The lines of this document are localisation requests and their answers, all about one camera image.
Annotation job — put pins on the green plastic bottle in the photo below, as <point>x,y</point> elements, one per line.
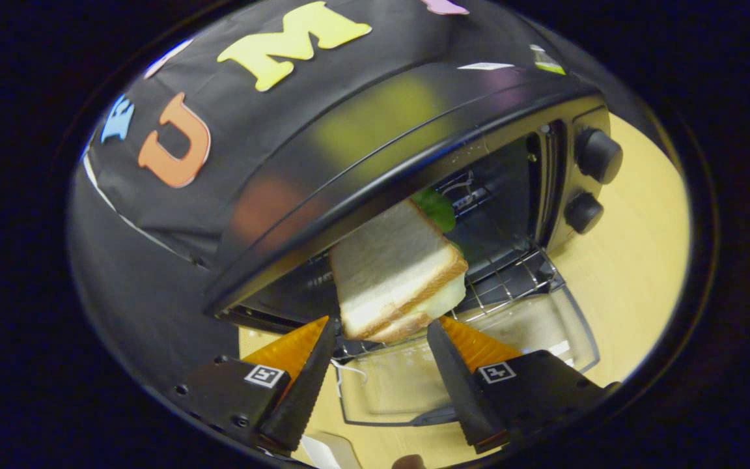
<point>547,64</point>

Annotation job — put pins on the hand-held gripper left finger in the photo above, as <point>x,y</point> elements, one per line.
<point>303,387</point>

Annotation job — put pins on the toast sandwich with lettuce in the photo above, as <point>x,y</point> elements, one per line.
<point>388,267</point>

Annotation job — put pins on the white oblong tray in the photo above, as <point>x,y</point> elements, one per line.
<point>333,453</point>

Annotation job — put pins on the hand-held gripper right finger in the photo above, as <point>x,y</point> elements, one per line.
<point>459,391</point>

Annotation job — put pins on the black toaster oven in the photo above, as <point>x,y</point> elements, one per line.
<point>362,150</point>

